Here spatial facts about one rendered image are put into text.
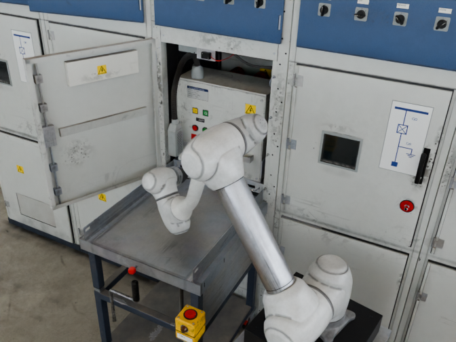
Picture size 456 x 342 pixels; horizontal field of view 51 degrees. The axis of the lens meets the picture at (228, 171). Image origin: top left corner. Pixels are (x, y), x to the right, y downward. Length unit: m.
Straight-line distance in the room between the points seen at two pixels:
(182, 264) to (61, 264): 1.57
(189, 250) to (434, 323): 1.21
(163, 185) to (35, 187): 1.65
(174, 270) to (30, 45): 1.59
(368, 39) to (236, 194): 0.85
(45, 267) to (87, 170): 1.16
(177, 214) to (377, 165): 0.87
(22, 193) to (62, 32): 1.33
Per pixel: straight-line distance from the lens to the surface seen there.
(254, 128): 1.52
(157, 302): 2.85
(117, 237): 2.22
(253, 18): 2.11
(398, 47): 1.96
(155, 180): 1.95
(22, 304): 3.27
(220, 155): 1.42
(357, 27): 1.97
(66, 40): 2.77
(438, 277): 2.38
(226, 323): 2.73
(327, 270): 1.66
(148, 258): 2.08
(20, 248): 3.71
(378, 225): 2.27
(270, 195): 2.40
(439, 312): 2.50
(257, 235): 1.49
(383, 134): 2.07
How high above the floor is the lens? 2.17
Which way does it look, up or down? 30 degrees down
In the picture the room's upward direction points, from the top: 2 degrees clockwise
